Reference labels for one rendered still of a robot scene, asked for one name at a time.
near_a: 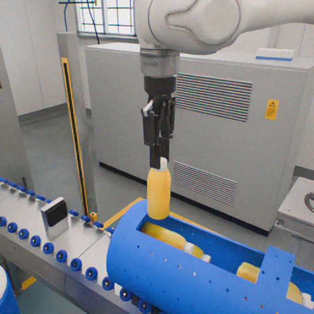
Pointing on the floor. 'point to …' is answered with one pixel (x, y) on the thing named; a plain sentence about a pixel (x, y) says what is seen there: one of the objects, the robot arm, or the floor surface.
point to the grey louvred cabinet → (208, 127)
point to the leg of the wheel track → (13, 276)
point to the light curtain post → (77, 118)
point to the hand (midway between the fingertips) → (159, 153)
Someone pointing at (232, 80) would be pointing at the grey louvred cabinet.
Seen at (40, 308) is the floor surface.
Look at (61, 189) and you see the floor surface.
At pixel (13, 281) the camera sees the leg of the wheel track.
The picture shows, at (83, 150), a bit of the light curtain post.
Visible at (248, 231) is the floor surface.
